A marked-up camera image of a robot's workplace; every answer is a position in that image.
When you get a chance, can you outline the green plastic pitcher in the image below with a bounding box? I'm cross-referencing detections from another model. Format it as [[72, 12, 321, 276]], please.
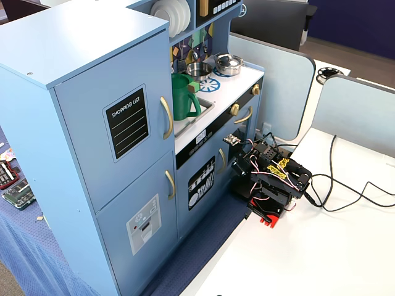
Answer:
[[171, 73, 203, 121]]

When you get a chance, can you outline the black cable spool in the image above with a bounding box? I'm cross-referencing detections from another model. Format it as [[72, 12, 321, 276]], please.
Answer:
[[315, 65, 341, 84]]

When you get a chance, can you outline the clear box with green parts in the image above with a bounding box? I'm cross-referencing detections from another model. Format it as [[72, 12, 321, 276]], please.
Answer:
[[2, 179, 35, 212]]

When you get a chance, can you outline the red black tool case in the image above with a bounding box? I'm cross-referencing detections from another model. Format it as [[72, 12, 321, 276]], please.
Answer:
[[0, 160, 21, 190]]

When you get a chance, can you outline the light blue desk divider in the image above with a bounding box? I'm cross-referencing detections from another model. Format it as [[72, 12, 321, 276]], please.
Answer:
[[296, 75, 395, 162], [227, 33, 317, 146]]

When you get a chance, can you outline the open steel pot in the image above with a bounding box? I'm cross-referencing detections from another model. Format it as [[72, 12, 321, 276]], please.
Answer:
[[186, 61, 214, 83]]

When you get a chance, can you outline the blue door with shopping list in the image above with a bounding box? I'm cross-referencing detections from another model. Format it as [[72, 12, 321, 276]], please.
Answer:
[[52, 29, 176, 214]]

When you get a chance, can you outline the steel pot with lid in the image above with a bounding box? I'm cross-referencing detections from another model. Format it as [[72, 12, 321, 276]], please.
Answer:
[[214, 53, 246, 77]]

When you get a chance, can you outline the blue oven door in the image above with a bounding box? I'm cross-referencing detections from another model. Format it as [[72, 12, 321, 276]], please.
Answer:
[[227, 97, 262, 173]]

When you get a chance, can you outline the blue textured cloth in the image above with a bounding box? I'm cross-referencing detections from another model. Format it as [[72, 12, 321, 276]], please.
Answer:
[[0, 126, 251, 296]]

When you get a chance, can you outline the red table clamp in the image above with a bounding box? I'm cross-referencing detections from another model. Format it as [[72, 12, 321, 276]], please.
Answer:
[[248, 199, 283, 229]]

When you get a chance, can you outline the colourful small packet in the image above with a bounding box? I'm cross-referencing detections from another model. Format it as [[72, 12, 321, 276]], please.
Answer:
[[0, 147, 16, 162]]

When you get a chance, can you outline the blue door with dispenser print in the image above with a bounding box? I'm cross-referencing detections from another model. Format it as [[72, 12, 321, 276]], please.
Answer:
[[94, 150, 179, 294]]

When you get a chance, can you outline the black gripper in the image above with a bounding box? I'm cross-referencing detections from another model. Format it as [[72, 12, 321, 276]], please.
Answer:
[[230, 147, 257, 199]]

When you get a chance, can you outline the blue toy kitchen cabinet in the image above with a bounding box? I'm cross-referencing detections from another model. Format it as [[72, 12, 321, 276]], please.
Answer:
[[0, 0, 266, 296]]

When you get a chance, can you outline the black office chair back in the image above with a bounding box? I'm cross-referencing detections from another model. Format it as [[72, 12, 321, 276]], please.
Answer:
[[230, 0, 318, 52]]

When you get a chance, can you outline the white plate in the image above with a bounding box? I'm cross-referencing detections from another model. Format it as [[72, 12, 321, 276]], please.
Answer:
[[172, 0, 187, 33], [182, 0, 191, 30], [150, 0, 178, 36]]

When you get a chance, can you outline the black cable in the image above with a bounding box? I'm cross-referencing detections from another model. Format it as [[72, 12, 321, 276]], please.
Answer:
[[320, 181, 395, 212], [310, 174, 395, 208], [304, 134, 338, 208]]

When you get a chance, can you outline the small camera circuit board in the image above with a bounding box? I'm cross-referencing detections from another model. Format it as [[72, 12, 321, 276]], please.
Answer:
[[222, 134, 242, 146]]

